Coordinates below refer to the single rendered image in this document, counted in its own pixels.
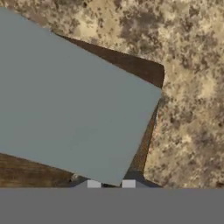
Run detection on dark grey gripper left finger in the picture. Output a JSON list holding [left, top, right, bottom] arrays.
[[69, 174, 103, 189]]

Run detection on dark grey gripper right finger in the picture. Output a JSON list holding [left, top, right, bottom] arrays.
[[121, 168, 164, 189]]

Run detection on dark wooden cutting board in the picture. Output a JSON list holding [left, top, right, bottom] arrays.
[[0, 33, 166, 189]]

